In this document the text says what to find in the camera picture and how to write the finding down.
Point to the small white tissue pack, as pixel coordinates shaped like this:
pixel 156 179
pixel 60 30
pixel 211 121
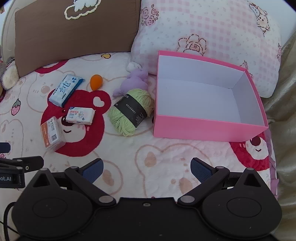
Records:
pixel 81 115

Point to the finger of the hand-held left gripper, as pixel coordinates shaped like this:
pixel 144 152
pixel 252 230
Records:
pixel 27 163
pixel 4 147

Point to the orange label floss box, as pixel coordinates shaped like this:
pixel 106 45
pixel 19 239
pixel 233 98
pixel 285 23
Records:
pixel 52 135

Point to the pink cardboard box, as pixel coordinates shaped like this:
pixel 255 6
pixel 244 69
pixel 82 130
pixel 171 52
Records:
pixel 196 129

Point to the pink checked pillow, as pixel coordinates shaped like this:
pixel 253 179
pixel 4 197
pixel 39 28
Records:
pixel 208 27

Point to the brown pillow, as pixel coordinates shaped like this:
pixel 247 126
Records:
pixel 69 34

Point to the orange makeup sponge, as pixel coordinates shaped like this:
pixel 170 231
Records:
pixel 96 81

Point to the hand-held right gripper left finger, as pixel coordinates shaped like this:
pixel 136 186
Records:
pixel 93 171

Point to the grey rabbit plush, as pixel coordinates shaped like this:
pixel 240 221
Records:
pixel 10 77

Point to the green yarn ball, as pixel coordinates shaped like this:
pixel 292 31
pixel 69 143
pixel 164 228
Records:
pixel 120 115

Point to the white fluffy pompom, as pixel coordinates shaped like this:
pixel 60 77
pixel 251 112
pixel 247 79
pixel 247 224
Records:
pixel 133 66

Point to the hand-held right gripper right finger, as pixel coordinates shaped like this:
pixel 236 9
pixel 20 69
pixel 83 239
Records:
pixel 200 171

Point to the beige satin quilt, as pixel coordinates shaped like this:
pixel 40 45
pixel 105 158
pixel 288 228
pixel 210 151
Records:
pixel 284 139

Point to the bear printed blanket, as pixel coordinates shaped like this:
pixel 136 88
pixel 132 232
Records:
pixel 138 143

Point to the blue wet wipes pack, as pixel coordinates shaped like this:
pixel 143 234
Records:
pixel 64 91

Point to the purple plush toy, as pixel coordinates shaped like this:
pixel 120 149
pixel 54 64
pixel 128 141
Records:
pixel 135 81

